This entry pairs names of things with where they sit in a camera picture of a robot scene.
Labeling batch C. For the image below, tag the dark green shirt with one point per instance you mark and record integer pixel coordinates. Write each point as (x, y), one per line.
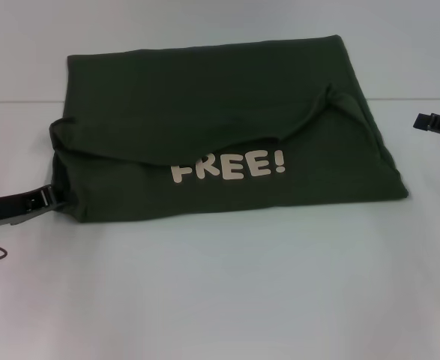
(223, 131)

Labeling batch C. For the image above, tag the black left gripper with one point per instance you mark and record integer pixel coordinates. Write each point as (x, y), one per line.
(6, 208)

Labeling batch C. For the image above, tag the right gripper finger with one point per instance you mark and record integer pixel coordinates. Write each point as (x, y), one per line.
(439, 123)

